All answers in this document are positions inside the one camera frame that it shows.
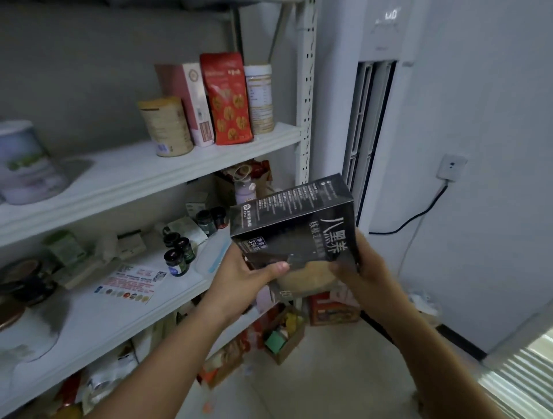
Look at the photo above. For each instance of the person's right forearm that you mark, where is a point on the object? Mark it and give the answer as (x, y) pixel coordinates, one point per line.
(432, 371)

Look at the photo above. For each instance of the dark jar with lid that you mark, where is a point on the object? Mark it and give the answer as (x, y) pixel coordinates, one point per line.
(26, 281)

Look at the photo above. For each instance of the white metal shelving unit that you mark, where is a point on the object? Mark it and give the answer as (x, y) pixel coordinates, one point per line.
(173, 164)

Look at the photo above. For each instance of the beige ribbed canister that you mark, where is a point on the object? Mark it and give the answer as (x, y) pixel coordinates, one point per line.
(166, 128)

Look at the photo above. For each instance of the lavender bottle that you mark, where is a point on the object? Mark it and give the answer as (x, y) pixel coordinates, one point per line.
(244, 186)

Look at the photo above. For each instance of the white striped canister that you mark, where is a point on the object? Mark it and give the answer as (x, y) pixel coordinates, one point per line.
(259, 99)

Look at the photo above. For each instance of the red patterned bag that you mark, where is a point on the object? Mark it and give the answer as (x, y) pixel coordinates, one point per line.
(226, 99)

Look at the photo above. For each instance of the white colourful sticker sheet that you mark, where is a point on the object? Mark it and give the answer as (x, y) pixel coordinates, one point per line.
(130, 283)

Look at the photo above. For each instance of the colourful flat box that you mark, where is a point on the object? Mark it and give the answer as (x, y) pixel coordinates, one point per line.
(333, 309)

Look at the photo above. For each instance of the pink cherry blossom box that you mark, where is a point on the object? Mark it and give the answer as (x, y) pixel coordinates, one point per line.
(194, 104)

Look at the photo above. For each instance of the small green pack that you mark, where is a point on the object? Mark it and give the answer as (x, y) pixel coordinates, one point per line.
(65, 249)

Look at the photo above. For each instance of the person's left forearm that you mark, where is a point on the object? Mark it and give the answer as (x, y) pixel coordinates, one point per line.
(173, 371)

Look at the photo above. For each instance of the white wall socket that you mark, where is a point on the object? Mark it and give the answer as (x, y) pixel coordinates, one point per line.
(451, 167)

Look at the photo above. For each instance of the person's right hand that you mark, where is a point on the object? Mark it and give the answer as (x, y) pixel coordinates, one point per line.
(371, 285)

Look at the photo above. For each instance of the small dark bottle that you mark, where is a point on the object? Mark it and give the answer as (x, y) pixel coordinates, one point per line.
(172, 239)
(177, 259)

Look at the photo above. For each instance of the white standing air conditioner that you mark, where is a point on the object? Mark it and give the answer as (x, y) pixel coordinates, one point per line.
(371, 104)

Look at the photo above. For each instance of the waste basket with rubbish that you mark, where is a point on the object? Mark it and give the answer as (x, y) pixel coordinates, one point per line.
(425, 309)

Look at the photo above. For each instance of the large white green milk tin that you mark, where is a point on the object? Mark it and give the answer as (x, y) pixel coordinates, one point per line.
(26, 168)

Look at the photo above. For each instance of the brown carton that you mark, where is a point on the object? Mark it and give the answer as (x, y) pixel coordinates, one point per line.
(285, 341)

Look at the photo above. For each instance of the black box yellow print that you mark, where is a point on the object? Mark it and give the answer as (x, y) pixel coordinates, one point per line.
(294, 216)

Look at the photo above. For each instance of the person's left hand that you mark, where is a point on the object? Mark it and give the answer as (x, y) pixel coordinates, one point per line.
(242, 289)

